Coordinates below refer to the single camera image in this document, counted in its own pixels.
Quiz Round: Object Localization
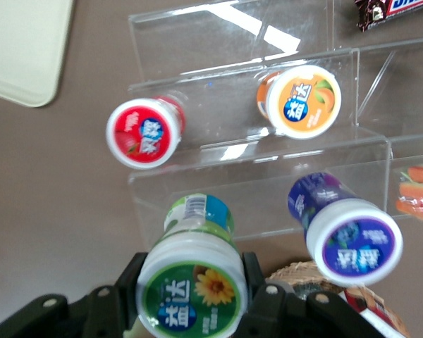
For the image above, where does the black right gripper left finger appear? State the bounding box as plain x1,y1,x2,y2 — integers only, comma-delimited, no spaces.
0,251,149,338

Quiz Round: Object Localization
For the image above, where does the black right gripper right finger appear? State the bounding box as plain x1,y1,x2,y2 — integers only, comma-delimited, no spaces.
234,251,386,338

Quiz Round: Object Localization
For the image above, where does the green gum bottle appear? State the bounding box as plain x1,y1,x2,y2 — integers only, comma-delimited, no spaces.
135,192,250,338

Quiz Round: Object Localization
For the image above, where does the dark plastic packaging tray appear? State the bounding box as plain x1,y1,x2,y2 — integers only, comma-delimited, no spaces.
276,280,308,302

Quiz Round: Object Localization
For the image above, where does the purple gum bottle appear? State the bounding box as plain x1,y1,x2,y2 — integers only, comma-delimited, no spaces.
286,171,404,287

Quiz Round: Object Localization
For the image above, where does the red gum bottle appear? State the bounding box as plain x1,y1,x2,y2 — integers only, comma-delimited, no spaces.
105,94,187,170

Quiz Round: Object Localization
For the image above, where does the orange gum bottle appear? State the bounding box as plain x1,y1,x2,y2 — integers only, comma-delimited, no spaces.
256,64,343,141

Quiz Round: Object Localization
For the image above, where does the cream plastic tray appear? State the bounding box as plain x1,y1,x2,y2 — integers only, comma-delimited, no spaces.
0,0,75,108

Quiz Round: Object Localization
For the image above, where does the clear acrylic gum stand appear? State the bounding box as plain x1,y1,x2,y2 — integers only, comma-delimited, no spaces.
126,0,393,244

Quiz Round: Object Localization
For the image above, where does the oval wicker basket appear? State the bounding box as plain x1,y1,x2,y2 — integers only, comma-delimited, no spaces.
265,260,410,338

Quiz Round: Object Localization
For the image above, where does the red biscuit box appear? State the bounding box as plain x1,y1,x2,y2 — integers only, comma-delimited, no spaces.
344,286,407,338

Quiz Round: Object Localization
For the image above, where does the wrapped triangle sandwich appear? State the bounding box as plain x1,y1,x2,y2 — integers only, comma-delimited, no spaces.
394,165,423,225

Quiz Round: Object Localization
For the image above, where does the clear acrylic snack stand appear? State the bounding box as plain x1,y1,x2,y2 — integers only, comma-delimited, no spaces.
329,34,423,227

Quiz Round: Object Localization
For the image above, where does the Snickers bar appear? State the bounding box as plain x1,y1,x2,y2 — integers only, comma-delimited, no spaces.
353,0,423,33

